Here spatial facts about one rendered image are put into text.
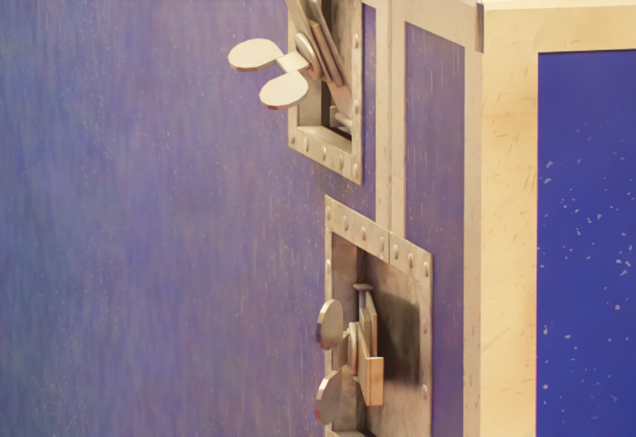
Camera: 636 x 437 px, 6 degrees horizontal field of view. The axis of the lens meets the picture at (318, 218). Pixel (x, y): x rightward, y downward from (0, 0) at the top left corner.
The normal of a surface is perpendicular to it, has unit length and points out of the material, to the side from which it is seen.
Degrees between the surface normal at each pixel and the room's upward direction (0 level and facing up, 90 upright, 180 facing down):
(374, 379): 90
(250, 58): 29
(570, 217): 90
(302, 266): 90
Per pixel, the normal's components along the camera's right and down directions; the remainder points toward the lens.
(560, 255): 0.27, 0.15
